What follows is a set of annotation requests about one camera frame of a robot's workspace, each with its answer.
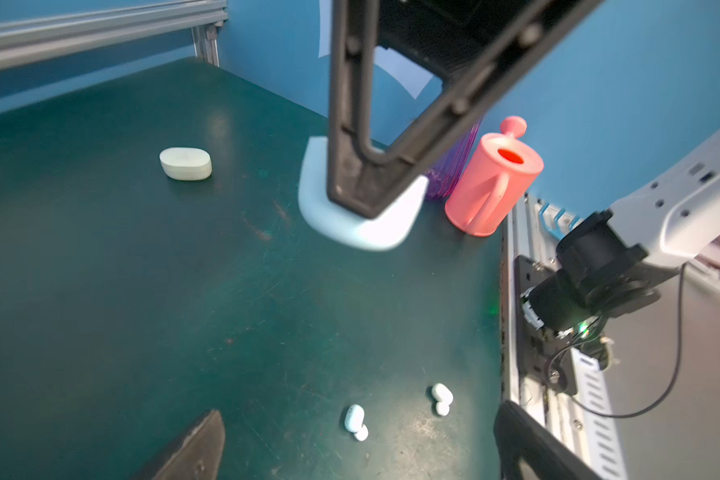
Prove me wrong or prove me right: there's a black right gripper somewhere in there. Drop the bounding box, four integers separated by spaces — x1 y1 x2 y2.
327 0 599 219

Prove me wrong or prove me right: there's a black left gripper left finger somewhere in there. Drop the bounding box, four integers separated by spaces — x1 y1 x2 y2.
133 410 225 480

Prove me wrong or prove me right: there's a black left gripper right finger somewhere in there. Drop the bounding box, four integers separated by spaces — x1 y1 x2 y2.
493 400 599 480

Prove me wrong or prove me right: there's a light blue earbud charging case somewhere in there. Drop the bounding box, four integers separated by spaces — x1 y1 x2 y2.
298 136 429 252

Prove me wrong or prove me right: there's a light blue earbud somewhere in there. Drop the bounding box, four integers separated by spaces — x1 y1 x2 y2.
344 404 369 442

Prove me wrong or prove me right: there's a white earbud charging case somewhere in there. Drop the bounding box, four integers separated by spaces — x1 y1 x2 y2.
159 147 213 181

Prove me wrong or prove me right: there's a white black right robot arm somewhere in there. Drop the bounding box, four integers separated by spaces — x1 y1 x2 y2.
318 1 720 332

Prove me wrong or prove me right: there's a white earbud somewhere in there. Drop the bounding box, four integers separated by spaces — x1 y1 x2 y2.
430 383 454 417

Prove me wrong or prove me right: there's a pink toy watering can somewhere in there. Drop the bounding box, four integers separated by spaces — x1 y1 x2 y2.
445 116 544 237

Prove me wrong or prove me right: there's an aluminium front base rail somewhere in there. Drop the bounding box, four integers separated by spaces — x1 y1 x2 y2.
500 194 628 479

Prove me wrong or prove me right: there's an aluminium right corner post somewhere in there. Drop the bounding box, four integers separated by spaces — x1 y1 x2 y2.
191 21 224 67

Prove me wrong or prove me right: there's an aluminium back frame rail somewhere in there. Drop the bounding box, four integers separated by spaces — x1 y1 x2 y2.
0 1 228 71

